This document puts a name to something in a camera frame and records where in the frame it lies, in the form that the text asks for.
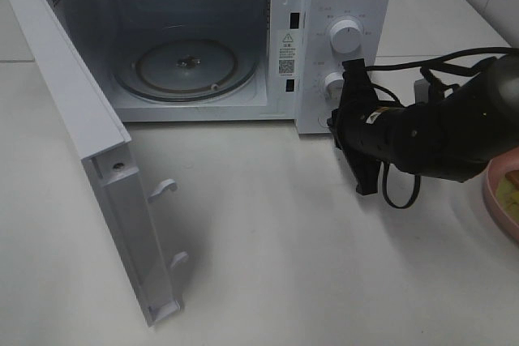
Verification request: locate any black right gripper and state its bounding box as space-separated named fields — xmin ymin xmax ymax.
xmin=327 ymin=58 xmax=405 ymax=196

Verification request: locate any round door release button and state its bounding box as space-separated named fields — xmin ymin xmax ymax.
xmin=318 ymin=113 xmax=333 ymax=129

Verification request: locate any pink round plate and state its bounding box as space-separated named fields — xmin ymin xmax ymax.
xmin=483 ymin=148 xmax=518 ymax=243

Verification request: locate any white bread sandwich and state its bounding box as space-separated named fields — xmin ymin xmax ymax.
xmin=495 ymin=170 xmax=518 ymax=221

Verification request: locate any white microwave door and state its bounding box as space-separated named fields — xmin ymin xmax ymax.
xmin=9 ymin=0 xmax=182 ymax=327

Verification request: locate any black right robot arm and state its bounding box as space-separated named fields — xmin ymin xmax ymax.
xmin=328 ymin=47 xmax=518 ymax=195

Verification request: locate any lower white microwave knob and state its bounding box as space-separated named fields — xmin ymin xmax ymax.
xmin=323 ymin=72 xmax=344 ymax=100

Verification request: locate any white microwave knob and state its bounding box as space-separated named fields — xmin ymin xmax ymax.
xmin=328 ymin=16 xmax=362 ymax=54
xmin=323 ymin=72 xmax=344 ymax=100

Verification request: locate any upper white microwave knob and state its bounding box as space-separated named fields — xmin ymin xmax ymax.
xmin=328 ymin=16 xmax=362 ymax=54

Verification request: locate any white warning label sticker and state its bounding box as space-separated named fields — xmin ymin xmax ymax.
xmin=276 ymin=29 xmax=300 ymax=77

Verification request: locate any white microwave oven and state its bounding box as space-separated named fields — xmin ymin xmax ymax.
xmin=11 ymin=0 xmax=393 ymax=136

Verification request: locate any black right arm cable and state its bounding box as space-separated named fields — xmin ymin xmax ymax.
xmin=364 ymin=46 xmax=519 ymax=210

